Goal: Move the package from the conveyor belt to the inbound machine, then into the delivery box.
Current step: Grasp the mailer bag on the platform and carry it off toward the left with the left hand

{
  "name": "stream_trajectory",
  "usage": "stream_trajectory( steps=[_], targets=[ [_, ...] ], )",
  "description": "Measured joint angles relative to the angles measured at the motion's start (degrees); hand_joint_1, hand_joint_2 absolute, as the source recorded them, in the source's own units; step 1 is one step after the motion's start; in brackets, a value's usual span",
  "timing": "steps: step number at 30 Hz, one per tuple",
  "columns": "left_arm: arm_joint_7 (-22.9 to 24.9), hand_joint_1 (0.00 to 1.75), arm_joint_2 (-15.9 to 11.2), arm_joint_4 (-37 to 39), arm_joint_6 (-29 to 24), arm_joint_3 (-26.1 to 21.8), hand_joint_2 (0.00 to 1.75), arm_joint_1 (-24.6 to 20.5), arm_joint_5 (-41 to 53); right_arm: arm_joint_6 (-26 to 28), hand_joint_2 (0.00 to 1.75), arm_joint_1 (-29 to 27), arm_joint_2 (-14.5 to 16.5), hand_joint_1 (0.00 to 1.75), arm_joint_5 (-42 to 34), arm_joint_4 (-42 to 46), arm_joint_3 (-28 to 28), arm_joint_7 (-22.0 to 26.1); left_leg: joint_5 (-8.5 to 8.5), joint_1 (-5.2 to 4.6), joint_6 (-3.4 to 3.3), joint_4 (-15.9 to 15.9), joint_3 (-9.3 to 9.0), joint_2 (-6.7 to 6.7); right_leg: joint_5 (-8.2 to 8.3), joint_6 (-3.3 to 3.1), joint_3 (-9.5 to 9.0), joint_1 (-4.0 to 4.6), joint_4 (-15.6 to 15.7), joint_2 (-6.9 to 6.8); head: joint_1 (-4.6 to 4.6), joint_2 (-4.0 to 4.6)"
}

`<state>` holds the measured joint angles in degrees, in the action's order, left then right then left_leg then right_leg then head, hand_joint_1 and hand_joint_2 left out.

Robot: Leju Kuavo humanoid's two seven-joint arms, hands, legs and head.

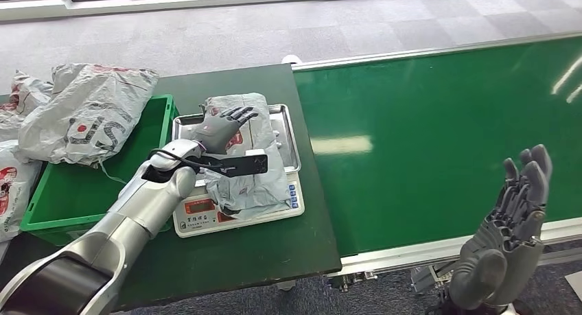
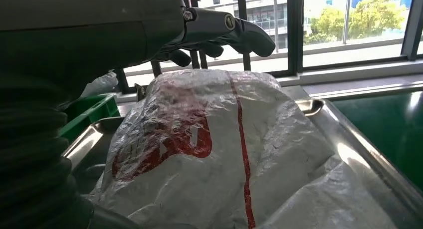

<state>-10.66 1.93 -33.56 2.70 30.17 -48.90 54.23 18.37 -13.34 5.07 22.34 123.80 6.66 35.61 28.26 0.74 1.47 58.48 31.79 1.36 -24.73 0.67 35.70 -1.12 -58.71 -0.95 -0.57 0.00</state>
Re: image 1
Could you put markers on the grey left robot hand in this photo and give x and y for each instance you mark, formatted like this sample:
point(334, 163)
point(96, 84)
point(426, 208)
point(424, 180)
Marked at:
point(218, 131)

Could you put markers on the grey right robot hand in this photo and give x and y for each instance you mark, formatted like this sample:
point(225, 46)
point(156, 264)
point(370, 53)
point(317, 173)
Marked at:
point(504, 258)

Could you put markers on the grey package with red logo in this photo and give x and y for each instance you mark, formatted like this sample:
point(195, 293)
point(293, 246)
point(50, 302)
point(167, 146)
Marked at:
point(254, 190)

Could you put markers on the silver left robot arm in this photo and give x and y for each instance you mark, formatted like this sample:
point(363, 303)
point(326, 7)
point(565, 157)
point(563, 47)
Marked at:
point(136, 204)

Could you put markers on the large grey package black letters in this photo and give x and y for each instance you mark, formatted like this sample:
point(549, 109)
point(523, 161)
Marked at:
point(91, 99)

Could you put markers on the white floor sheet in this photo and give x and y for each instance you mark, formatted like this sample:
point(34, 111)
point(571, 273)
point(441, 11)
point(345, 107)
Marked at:
point(575, 285)

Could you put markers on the white electronic scale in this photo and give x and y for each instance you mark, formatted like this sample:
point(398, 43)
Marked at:
point(200, 222)

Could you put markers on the white table foot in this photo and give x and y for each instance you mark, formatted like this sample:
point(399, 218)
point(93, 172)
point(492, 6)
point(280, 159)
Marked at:
point(286, 285)
point(292, 59)

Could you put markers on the white window sill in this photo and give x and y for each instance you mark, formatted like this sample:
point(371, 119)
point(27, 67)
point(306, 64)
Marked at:
point(182, 0)

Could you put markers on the green plastic crate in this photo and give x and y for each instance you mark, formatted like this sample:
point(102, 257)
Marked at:
point(72, 194)

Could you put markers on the crumpled grey mailer bag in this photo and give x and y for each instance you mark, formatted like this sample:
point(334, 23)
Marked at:
point(27, 94)

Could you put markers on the white mailer bag red print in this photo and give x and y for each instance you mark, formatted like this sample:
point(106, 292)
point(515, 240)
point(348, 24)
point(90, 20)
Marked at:
point(13, 185)

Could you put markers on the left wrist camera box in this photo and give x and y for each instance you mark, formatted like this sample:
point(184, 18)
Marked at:
point(245, 165)

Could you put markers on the aluminium conveyor frame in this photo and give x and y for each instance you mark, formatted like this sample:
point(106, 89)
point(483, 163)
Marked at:
point(409, 252)

